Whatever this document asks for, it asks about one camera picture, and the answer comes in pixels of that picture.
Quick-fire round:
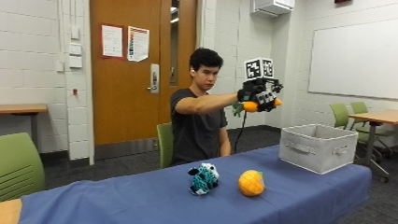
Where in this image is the teal crocheted soft toy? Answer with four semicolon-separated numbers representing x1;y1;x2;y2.
186;162;219;196

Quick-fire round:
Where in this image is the colourful paper poster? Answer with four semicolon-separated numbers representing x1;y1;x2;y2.
126;25;150;63

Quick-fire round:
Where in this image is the wooden table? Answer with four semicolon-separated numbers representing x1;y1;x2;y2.
0;104;49;147
348;109;398;184

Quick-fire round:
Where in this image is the white wall conduit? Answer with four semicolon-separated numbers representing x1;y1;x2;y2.
69;0;81;40

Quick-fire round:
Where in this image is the grey fabric storage box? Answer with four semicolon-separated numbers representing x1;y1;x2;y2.
276;123;359;175

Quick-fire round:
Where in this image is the whiteboard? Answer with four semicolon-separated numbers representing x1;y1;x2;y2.
307;19;398;101

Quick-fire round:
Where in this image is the red framed paper notice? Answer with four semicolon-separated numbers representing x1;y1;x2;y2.
101;23;125;60

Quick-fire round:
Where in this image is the orange carrot soft toy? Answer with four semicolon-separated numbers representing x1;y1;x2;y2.
231;98;283;118

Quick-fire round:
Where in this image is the blue tablecloth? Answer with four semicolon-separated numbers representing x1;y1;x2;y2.
17;145;372;224

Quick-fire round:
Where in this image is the green chair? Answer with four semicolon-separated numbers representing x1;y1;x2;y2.
350;102;398;147
0;132;46;203
155;122;175;169
330;103;351;130

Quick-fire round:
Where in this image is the white wall switch box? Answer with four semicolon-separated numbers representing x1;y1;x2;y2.
68;55;83;69
68;43;83;57

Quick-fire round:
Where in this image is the white marker cube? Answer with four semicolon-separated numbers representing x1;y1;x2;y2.
243;57;274;80

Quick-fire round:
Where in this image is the white wall unit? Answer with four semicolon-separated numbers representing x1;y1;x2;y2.
250;0;295;19

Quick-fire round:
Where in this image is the wooden door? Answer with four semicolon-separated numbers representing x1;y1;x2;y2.
89;0;199;146

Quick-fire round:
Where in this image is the black glove cable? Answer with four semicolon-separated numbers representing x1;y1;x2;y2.
233;110;249;155

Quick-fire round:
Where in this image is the orange pineapple soft toy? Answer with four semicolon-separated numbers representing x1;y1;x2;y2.
237;169;266;197

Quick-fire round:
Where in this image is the silver door handle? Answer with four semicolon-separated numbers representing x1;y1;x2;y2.
145;63;161;94

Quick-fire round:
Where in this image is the person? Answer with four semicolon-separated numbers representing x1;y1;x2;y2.
169;47;239;166

